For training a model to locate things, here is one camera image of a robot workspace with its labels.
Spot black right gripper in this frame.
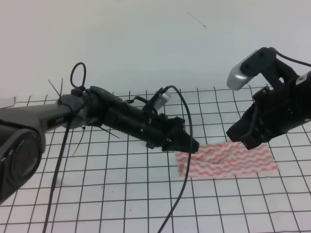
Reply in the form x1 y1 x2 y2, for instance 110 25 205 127
226 48 311 150

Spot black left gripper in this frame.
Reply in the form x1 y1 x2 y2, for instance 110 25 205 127
102 88 200 153

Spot pink white wavy striped towel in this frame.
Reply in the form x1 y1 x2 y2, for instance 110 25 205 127
189 141 277 179

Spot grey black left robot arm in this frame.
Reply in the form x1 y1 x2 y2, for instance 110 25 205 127
0 86 199 201

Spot white black grid tablecloth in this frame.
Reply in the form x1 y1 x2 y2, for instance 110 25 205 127
0 86 311 233

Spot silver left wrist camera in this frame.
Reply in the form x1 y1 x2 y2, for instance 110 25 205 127
154 90 171 111

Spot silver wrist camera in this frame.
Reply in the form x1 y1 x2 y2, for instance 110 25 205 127
154 90 171 111
226 50 258 91

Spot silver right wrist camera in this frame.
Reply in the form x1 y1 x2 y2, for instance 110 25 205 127
226 50 258 91

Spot black left camera cable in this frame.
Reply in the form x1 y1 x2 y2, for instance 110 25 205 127
156 84 193 233

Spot black camera cable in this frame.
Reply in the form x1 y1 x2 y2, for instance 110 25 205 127
269 47 311 67
156 84 193 233

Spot black right camera cable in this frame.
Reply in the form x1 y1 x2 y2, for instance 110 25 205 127
269 47 311 67

